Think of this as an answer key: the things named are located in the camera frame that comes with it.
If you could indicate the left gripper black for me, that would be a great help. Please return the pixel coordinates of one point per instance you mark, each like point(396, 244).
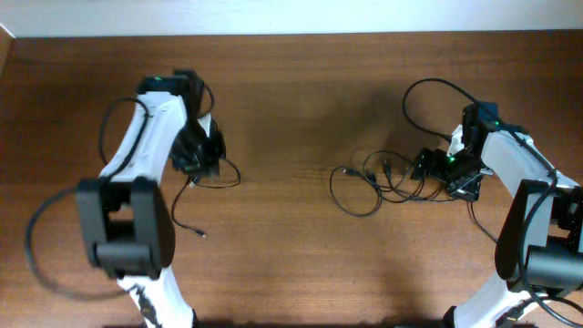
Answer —
point(212, 164)

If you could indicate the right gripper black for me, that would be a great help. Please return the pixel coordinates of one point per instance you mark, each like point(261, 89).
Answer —
point(468, 189)

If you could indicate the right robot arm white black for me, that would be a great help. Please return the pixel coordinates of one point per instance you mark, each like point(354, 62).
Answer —
point(538, 254)

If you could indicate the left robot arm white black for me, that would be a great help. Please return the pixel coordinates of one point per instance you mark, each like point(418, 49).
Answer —
point(126, 226)

